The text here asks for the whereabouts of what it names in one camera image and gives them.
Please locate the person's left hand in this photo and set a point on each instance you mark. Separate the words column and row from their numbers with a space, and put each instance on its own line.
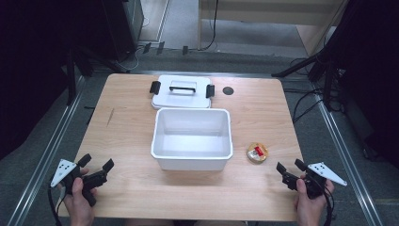
column 78, row 205

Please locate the light wooden furniture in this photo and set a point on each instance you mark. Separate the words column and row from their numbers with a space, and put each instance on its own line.
column 266, row 12

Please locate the white plastic storage box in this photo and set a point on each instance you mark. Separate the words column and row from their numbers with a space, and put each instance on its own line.
column 191, row 150

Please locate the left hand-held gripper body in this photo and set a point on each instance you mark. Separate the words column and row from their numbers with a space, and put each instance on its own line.
column 94, row 179

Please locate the round gold foil snack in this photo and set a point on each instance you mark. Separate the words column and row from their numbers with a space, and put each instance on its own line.
column 257, row 153

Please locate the aluminium floor rail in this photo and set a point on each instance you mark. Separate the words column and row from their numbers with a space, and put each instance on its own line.
column 345, row 150
column 47, row 157

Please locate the black round table grommet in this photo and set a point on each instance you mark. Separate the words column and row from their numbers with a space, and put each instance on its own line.
column 228, row 90

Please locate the black tripod stand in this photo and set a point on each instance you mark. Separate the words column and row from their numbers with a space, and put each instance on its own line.
column 71, row 78
column 326, row 59

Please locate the person's right hand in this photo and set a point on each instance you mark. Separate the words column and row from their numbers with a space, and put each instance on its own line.
column 310, row 208

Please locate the black cabinet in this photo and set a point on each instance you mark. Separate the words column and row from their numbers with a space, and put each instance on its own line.
column 120, row 28

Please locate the dark curtain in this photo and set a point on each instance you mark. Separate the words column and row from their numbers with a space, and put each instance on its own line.
column 31, row 62
column 373, row 78

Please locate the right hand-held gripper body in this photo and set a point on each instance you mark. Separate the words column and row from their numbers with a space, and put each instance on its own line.
column 315, row 185

